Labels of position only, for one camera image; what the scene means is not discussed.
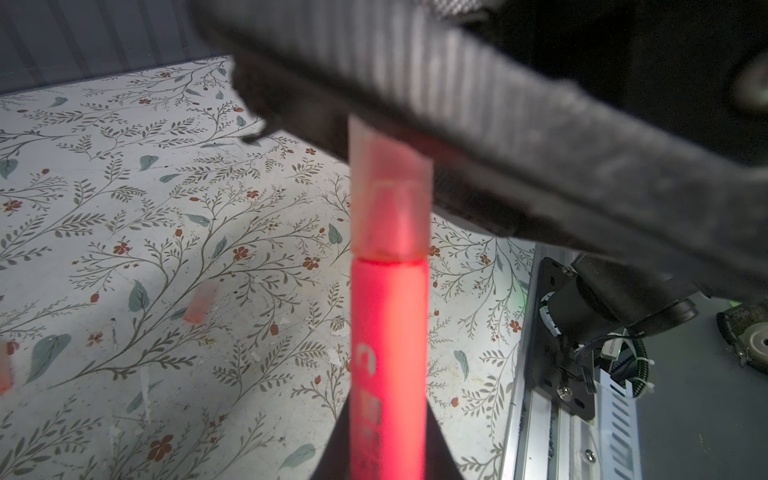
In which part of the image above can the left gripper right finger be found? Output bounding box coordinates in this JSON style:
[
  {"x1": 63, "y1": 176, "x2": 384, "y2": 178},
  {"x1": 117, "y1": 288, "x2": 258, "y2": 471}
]
[{"x1": 427, "y1": 405, "x2": 463, "y2": 480}]

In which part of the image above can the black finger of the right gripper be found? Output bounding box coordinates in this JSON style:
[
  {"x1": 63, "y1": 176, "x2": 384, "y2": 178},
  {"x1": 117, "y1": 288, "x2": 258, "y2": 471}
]
[{"x1": 188, "y1": 1, "x2": 767, "y2": 288}]

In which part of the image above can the pink marker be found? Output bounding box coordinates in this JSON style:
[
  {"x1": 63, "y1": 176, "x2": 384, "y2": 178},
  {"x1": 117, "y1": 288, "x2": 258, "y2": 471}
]
[{"x1": 349, "y1": 259, "x2": 429, "y2": 479}]

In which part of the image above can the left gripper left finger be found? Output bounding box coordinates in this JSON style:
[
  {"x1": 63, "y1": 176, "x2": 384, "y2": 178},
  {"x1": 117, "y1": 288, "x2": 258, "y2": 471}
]
[{"x1": 310, "y1": 399, "x2": 350, "y2": 480}]

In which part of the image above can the clear pink pen cap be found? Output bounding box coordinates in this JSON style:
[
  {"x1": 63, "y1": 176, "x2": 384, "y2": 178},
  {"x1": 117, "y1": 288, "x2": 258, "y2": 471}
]
[
  {"x1": 348, "y1": 117, "x2": 433, "y2": 262},
  {"x1": 183, "y1": 280, "x2": 218, "y2": 325},
  {"x1": 0, "y1": 341, "x2": 13, "y2": 395}
]

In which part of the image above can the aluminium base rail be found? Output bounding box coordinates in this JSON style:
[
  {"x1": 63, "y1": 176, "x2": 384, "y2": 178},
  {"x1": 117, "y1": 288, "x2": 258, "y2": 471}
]
[{"x1": 500, "y1": 245, "x2": 642, "y2": 479}]

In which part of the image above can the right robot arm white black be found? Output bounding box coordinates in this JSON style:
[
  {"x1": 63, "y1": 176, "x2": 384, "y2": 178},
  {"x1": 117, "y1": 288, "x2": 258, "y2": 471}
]
[{"x1": 189, "y1": 1, "x2": 767, "y2": 342}]

